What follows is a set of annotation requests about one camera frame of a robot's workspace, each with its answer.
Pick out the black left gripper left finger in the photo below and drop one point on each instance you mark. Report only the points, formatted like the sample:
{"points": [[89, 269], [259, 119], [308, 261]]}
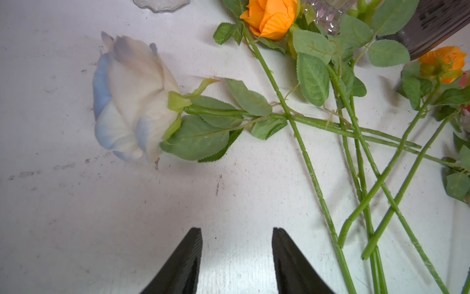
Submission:
{"points": [[179, 274]]}

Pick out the purple ribbed glass vase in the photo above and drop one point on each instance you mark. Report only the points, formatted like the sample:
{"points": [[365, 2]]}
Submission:
{"points": [[432, 23]]}

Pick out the white blue artificial rose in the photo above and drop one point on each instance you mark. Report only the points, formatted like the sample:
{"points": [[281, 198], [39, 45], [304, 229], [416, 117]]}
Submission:
{"points": [[344, 83]]}

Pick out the clear glass vase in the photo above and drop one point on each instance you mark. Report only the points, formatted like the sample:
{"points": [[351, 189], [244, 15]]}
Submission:
{"points": [[161, 6]]}

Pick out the yellow wavy glass vase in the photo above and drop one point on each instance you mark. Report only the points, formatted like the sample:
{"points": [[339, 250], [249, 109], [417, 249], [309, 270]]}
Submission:
{"points": [[327, 14]]}

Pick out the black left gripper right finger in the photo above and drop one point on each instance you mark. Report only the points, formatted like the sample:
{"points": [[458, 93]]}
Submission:
{"points": [[294, 274]]}

